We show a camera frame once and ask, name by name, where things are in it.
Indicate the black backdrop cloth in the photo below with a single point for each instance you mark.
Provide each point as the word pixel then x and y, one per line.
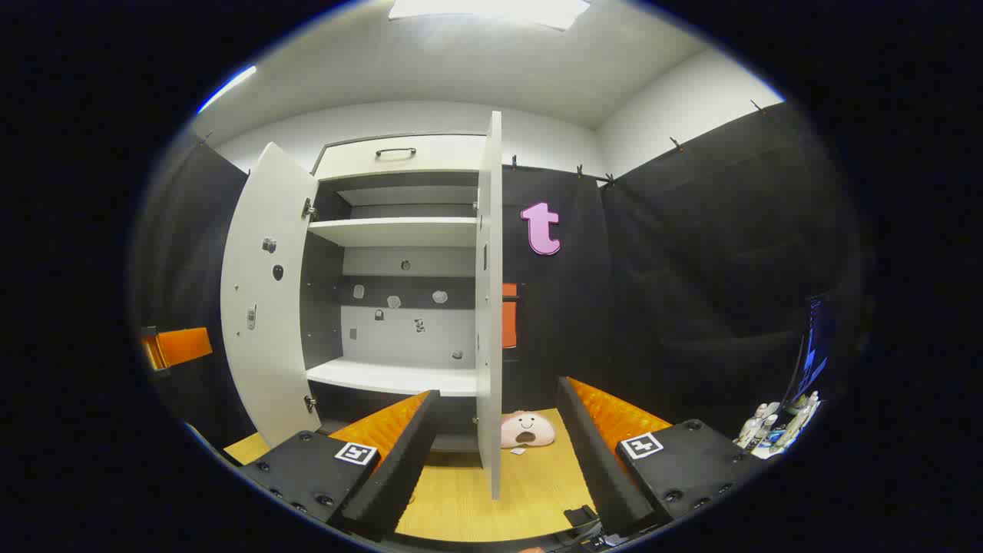
pixel 691 269

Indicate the cluster of small white bottles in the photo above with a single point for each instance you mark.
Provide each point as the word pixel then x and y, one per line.
pixel 768 430

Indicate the white cabinet flap door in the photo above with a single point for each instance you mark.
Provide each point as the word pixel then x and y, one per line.
pixel 430 157

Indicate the white and grey cabinet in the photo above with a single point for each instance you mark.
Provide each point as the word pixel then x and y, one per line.
pixel 407 338

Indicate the thin white cabinet shelf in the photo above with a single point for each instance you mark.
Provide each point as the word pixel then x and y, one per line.
pixel 392 230

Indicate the rectangular ceiling light panel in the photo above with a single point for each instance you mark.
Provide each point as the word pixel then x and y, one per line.
pixel 491 9

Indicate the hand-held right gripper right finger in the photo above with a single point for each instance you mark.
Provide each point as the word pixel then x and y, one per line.
pixel 599 468

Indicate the pink plush toy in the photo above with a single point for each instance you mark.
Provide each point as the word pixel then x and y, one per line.
pixel 530 430

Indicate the thick white cabinet shelf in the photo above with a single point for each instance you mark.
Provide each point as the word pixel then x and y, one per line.
pixel 392 378

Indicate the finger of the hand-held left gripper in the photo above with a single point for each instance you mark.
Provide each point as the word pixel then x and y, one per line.
pixel 184 346

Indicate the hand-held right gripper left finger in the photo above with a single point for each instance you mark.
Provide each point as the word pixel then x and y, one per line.
pixel 399 476

